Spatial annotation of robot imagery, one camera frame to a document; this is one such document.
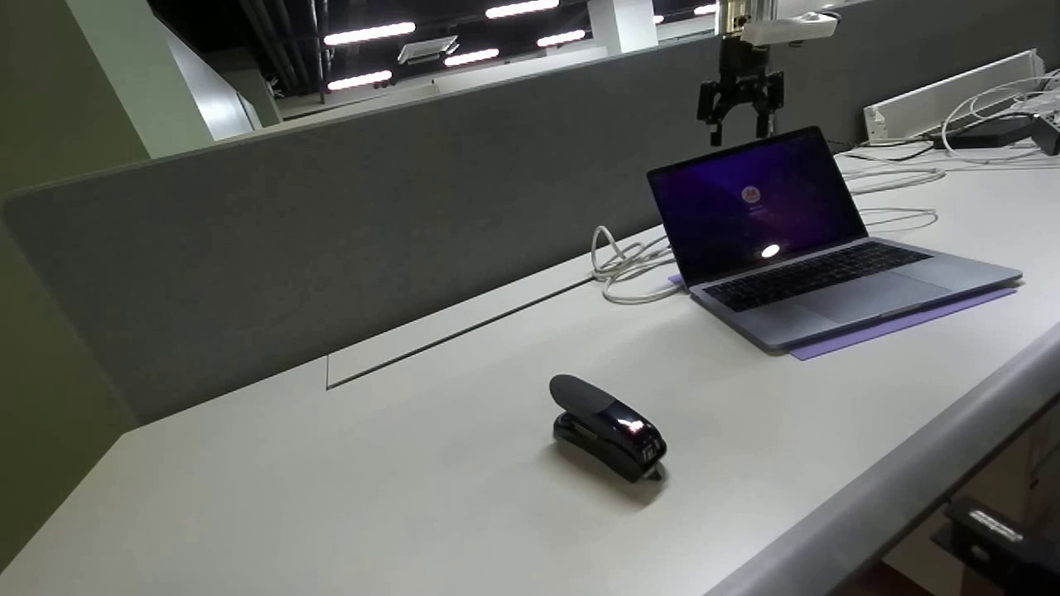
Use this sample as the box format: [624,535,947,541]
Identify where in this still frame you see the white cables on desk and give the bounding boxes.
[831,71,1060,242]

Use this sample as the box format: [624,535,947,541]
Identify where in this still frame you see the grey laptop with stickers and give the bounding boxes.
[647,127,1021,355]

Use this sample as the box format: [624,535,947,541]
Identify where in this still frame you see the white charger cable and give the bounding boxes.
[587,223,688,309]

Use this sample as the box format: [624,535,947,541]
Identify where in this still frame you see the grey desk divider panel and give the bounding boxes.
[0,0,1060,427]

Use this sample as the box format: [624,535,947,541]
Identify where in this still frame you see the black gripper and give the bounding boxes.
[698,37,785,146]

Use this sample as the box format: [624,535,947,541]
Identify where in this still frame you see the black power adapter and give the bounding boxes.
[943,115,1060,157]

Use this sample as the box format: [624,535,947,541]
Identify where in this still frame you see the black stapler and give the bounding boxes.
[550,375,667,482]

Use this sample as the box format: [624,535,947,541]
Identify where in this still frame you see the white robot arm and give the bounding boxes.
[697,0,837,146]

